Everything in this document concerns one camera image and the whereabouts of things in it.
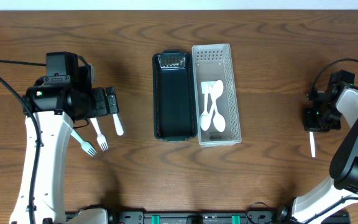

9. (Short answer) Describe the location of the white plastic spoon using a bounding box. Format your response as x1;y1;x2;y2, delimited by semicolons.
200;85;211;131
309;131;316;158
209;80;224;120
210;93;226;133

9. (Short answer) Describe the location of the pink-white plastic fork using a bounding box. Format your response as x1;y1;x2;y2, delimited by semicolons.
90;118;109;151

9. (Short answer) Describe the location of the white thick-handled spoon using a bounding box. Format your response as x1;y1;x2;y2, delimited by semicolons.
112;113;124;136

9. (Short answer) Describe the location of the mint green plastic fork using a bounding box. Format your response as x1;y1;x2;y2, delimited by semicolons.
71;130;97;157

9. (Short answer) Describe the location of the black plastic basket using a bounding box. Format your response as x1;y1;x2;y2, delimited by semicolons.
152;50;198;141

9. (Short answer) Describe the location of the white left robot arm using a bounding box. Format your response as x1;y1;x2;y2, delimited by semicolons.
9;52;124;223

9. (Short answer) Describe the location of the clear plastic basket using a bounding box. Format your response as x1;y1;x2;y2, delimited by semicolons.
192;44;242;147

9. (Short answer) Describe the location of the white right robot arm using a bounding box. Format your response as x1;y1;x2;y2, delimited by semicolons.
277;70;358;223

